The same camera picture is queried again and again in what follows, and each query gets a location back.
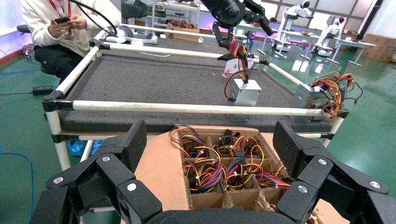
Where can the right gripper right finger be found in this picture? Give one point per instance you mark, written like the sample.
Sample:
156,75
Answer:
334,185

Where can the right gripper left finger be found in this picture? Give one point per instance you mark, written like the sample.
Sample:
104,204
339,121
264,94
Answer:
102,185

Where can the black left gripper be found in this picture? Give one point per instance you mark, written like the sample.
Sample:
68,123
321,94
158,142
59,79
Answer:
226,10

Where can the black smartphone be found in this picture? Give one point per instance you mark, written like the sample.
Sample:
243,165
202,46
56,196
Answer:
62,20

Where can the cardboard box with brown contents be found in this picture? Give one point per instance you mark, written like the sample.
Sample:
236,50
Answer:
185,34

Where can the cardboard box with dividers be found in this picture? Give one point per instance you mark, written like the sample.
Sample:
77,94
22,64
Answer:
161,173

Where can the bystander right hand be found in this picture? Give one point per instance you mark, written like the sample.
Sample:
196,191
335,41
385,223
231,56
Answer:
58,31

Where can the bystander left hand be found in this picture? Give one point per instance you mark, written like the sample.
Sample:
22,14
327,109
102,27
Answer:
79,22

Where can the white and red card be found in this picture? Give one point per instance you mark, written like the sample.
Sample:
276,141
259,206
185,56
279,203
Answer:
230,68

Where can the blue plastic bag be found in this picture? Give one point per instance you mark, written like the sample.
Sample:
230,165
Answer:
77,147

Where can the white workshop table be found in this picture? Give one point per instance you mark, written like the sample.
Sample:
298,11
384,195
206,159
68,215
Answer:
294,34
352,43

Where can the white humanoid robot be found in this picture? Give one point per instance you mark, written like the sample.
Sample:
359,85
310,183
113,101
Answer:
298,10
332,29

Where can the white shelf rack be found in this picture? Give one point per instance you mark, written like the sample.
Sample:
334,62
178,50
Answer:
173,10

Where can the thin white strip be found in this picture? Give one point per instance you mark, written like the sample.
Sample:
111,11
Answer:
154,55

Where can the white device with grey disc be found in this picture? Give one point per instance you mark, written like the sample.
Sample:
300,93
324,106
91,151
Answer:
136,38

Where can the black power adapter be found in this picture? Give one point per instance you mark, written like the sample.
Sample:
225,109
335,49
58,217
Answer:
42,90

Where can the stacked cardboard boxes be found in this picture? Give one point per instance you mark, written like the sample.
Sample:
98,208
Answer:
380,46

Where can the person in white sweater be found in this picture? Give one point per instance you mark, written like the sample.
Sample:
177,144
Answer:
37,35

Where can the black stool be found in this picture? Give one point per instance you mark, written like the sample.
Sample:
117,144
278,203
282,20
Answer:
23,28

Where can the white pipe table frame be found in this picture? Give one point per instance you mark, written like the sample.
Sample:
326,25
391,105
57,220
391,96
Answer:
185,108

